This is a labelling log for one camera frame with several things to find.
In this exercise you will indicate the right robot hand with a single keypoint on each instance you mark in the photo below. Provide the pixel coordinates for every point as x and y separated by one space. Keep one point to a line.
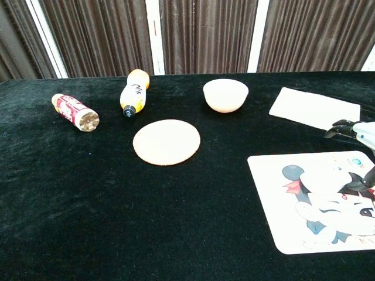
364 131

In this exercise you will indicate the white computer mouse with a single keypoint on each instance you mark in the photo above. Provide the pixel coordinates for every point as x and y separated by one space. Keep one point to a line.
325 181

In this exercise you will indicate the cartoon girl mouse pad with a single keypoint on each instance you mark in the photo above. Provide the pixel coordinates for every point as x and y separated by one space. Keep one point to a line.
275 205

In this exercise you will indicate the white rectangular notebook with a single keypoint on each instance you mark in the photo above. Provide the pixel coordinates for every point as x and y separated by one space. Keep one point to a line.
316 112

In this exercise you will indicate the brown pleated curtain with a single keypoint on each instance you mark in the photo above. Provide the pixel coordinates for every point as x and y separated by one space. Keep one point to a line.
205 35
102 38
316 35
17 38

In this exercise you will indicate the white bowl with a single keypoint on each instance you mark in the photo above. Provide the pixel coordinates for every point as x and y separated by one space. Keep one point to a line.
225 95

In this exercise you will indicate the round woven coaster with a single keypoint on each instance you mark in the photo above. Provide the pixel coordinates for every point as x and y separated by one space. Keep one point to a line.
166 142

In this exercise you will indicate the orange tea bottle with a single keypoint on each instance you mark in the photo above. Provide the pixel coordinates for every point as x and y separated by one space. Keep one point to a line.
134 92

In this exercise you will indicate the black velvet tablecloth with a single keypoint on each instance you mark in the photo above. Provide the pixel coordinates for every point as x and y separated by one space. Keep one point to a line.
88 205

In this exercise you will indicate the red label drink bottle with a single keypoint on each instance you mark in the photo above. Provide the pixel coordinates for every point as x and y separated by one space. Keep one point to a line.
75 112

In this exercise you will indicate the white aluminium frame post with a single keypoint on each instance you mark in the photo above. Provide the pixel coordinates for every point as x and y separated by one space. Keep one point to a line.
257 38
370 64
47 38
155 38

